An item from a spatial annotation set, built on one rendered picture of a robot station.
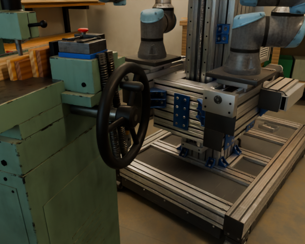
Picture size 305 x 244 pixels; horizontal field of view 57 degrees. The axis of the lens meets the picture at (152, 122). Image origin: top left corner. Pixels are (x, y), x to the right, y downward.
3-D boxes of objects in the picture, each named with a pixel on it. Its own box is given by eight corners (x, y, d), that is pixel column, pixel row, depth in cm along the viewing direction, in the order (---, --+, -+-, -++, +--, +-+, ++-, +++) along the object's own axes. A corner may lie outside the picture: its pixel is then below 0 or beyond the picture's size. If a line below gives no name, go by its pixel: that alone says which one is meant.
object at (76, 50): (90, 59, 72) (88, 37, 70) (55, 56, 76) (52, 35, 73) (114, 51, 83) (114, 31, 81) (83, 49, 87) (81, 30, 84)
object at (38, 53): (43, 77, 79) (39, 50, 76) (39, 77, 79) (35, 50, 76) (77, 65, 92) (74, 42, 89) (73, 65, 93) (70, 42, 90)
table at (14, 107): (32, 144, 56) (26, 116, 53) (-71, 121, 66) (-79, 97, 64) (148, 73, 107) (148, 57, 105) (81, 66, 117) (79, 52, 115)
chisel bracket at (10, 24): (22, 46, 76) (16, 12, 73) (-15, 43, 81) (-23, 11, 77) (42, 42, 82) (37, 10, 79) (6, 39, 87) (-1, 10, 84)
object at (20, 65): (22, 80, 76) (18, 62, 74) (17, 80, 77) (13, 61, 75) (76, 62, 97) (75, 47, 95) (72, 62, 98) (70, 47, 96)
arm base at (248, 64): (233, 65, 129) (235, 43, 125) (266, 70, 120) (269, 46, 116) (217, 71, 118) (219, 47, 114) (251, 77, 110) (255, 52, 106)
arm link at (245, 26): (229, 44, 122) (233, 10, 116) (262, 45, 119) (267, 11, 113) (229, 49, 111) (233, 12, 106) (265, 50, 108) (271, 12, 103)
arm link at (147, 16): (136, 38, 142) (135, 8, 136) (147, 35, 153) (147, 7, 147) (158, 39, 137) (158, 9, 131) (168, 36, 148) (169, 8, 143)
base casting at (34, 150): (21, 178, 67) (13, 144, 64) (-123, 137, 87) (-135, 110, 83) (113, 112, 105) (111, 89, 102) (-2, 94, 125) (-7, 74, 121)
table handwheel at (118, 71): (160, 114, 95) (127, 190, 78) (108, 107, 102) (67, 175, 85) (144, 39, 73) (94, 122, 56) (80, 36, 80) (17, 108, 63)
